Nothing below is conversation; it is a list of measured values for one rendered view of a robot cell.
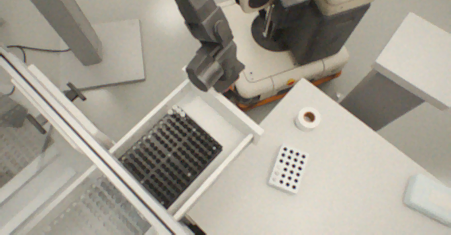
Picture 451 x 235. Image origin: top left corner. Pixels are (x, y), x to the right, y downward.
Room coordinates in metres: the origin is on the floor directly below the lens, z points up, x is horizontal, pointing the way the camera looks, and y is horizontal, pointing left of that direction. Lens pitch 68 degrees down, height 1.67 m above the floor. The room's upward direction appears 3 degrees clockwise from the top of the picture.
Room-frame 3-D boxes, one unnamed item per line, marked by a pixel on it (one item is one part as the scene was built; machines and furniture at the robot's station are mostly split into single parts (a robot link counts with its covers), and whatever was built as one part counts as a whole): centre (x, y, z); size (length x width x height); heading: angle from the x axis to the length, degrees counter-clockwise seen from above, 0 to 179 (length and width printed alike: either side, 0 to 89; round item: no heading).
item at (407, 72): (0.61, -0.71, 0.38); 0.30 x 0.30 x 0.76; 54
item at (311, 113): (0.33, -0.26, 0.78); 0.07 x 0.07 x 0.04
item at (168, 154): (0.17, 0.14, 0.87); 0.22 x 0.18 x 0.06; 141
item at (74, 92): (0.32, 0.42, 0.91); 0.07 x 0.04 x 0.01; 51
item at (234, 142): (0.16, 0.14, 0.86); 0.40 x 0.26 x 0.06; 141
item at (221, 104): (0.32, 0.01, 0.87); 0.29 x 0.02 x 0.11; 51
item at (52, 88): (0.30, 0.44, 0.87); 0.29 x 0.02 x 0.11; 51
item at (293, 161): (0.17, -0.20, 0.78); 0.12 x 0.08 x 0.04; 161
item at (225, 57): (0.37, 0.01, 1.07); 0.07 x 0.06 x 0.07; 146
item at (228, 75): (0.37, 0.01, 1.01); 0.10 x 0.07 x 0.07; 140
